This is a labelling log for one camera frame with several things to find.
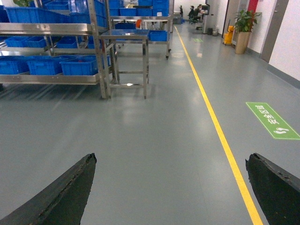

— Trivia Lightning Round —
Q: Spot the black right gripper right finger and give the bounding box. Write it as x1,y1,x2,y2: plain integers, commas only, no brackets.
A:
246,153,300,225

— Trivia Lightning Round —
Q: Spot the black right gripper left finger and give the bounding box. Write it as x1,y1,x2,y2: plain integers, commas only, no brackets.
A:
0,153,97,225

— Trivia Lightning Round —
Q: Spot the steel shelf rack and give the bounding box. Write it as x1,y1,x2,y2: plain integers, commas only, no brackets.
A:
108,0,174,59
0,0,110,98

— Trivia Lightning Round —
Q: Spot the blue bin with red bags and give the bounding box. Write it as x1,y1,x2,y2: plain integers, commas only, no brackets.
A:
60,55,98,75

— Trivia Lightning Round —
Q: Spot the blue bin middle front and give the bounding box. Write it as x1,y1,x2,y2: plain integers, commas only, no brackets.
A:
26,55,75,75

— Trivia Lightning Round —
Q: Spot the blue bin far left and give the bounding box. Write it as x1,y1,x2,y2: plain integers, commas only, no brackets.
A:
0,56,29,75

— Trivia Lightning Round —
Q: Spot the far steel shelf rack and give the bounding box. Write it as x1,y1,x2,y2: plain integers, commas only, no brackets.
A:
108,0,174,59

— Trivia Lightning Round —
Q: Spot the green floor sign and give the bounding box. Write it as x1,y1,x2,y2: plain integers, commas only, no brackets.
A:
246,102,300,140

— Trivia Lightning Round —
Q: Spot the small steel table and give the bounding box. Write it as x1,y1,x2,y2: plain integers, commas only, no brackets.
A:
99,29,149,99

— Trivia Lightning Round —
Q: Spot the yellow mop bucket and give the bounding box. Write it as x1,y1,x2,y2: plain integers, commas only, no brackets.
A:
223,26,234,45

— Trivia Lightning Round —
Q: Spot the tall potted plant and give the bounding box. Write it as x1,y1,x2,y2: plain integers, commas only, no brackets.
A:
234,9,262,54

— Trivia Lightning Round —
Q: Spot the seated person in black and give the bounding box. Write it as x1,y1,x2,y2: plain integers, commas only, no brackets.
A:
194,4,203,22

